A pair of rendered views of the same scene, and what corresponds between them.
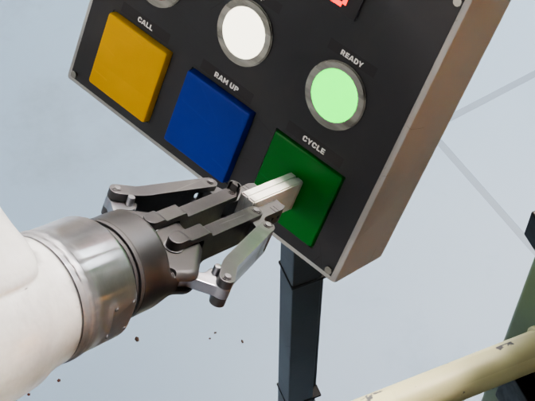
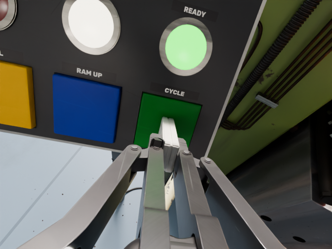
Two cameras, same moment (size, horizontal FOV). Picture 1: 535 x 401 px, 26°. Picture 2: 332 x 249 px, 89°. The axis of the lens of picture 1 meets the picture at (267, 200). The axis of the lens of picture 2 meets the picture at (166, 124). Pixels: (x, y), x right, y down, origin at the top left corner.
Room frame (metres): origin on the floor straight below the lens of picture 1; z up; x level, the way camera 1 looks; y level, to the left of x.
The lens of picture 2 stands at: (0.48, 0.09, 1.18)
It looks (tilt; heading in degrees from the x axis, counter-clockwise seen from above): 52 degrees down; 307
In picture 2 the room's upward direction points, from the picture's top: 20 degrees clockwise
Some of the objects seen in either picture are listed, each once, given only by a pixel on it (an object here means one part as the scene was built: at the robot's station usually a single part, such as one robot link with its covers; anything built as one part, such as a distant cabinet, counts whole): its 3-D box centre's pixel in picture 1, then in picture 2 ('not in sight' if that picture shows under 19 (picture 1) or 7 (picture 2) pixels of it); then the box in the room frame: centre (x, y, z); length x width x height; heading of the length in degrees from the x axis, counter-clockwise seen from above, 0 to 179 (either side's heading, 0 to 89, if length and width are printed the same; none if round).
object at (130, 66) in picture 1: (132, 66); (0, 92); (0.69, 0.12, 1.01); 0.07 x 0.05 x 0.07; 48
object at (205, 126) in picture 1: (211, 125); (88, 109); (0.62, 0.05, 1.01); 0.07 x 0.05 x 0.07; 48
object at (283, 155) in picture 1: (298, 186); (166, 124); (0.56, -0.03, 1.00); 0.07 x 0.05 x 0.07; 48
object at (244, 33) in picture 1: (244, 33); (91, 23); (0.66, 0.02, 1.09); 0.05 x 0.03 x 0.04; 23
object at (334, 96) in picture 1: (334, 95); (186, 48); (0.59, -0.05, 1.09); 0.05 x 0.03 x 0.04; 23
